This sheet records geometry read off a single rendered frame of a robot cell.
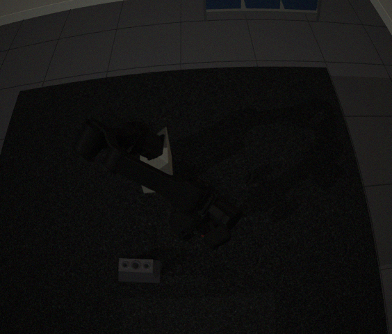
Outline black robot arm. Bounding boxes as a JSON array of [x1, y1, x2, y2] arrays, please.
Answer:
[[72, 118, 243, 241]]

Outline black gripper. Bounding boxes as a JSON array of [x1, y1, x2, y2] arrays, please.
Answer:
[[196, 216, 232, 250]]

